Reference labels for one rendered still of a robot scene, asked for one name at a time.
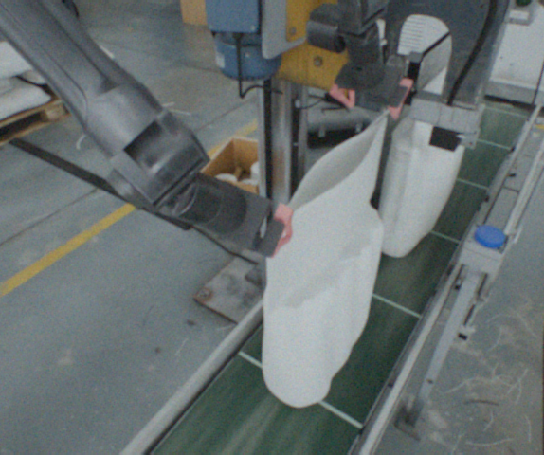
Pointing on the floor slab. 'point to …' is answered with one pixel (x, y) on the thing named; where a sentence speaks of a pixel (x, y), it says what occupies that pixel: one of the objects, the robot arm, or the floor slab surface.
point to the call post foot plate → (409, 425)
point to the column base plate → (234, 288)
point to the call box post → (444, 341)
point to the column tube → (281, 145)
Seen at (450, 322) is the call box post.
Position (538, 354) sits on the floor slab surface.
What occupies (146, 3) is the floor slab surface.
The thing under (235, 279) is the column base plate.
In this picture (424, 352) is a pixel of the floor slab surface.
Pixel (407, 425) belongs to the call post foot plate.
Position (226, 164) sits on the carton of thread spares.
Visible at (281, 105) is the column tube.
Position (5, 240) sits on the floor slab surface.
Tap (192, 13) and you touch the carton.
